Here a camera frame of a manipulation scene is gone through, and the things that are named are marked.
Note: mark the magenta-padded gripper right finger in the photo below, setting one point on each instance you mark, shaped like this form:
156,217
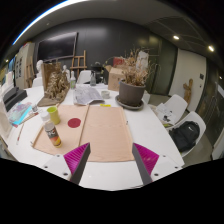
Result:
146,160

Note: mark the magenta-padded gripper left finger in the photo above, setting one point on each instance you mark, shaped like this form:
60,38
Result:
76,159

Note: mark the juice bottle with white cap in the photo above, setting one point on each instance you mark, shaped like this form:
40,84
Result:
52,133

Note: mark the flat round red coaster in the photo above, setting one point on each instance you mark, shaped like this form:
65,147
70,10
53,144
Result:
74,123

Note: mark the wide wooden drawing board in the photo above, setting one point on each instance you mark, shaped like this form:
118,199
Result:
106,133

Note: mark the black backpack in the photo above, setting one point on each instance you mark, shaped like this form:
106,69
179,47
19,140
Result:
185,135

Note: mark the yellow-green cup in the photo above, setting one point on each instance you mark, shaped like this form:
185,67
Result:
54,116

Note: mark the loose white papers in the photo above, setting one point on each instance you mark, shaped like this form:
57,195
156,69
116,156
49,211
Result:
165,113

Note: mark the grey plant saucer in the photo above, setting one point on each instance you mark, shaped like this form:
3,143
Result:
128,106

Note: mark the small flat yellow item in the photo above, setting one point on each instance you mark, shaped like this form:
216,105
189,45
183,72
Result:
105,105

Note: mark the thin red-brown brush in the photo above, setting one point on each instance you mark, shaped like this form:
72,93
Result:
20,133

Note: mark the printed paper sheets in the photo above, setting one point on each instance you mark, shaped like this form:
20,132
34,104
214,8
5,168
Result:
86,95

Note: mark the small paint jar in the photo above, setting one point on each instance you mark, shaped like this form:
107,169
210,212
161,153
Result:
34,108

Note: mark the white plastic chair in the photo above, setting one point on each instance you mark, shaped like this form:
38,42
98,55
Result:
37,82
200,120
180,103
84,76

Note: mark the dried plant in grey pot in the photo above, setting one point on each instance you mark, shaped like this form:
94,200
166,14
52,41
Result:
131,93

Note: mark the colourful picture book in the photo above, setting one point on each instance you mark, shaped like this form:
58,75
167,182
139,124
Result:
20,112

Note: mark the brown relief sculpture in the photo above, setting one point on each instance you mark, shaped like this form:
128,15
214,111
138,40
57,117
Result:
56,86

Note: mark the white spray bottle green label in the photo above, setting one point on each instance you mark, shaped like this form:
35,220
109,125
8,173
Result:
72,81

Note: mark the wooden figure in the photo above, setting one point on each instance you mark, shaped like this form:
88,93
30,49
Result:
188,91

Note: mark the cardboard box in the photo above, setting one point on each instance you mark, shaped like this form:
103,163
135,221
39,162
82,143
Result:
114,78

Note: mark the black box stack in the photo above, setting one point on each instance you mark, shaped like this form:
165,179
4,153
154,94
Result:
13,96

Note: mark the wooden easel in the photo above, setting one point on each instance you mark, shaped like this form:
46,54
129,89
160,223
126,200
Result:
78,63

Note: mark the white plaster bust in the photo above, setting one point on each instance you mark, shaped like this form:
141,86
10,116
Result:
39,66

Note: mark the white plaster figure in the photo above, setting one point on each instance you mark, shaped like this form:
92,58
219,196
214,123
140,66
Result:
142,60

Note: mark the red box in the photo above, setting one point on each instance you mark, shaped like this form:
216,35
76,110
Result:
118,61

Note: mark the beige cabinet with posters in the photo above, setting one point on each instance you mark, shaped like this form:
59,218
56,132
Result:
23,63

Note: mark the round ceiling spotlight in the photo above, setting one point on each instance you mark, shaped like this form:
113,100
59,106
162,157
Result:
211,48
176,37

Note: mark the long ceiling light strip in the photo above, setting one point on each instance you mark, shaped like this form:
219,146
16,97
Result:
43,16

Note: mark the black wall screen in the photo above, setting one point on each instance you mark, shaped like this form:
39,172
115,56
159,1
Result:
56,46

